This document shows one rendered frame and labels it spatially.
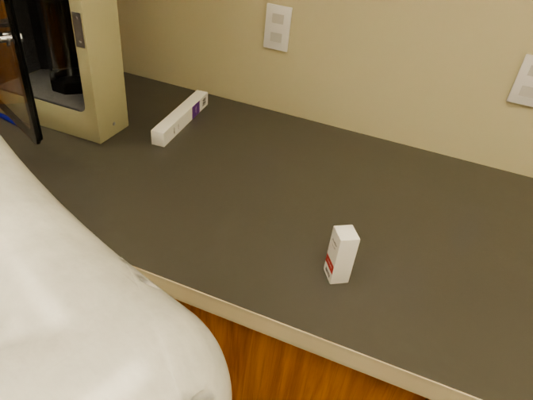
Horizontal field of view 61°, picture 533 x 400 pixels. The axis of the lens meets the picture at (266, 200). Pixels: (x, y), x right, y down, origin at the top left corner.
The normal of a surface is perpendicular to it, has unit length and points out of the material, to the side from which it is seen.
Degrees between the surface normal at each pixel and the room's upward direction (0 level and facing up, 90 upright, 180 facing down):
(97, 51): 90
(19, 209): 9
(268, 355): 90
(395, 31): 90
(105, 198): 0
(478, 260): 0
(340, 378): 90
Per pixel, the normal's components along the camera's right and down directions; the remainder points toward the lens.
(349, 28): -0.37, 0.52
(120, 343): 0.19, -0.74
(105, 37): 0.93, 0.29
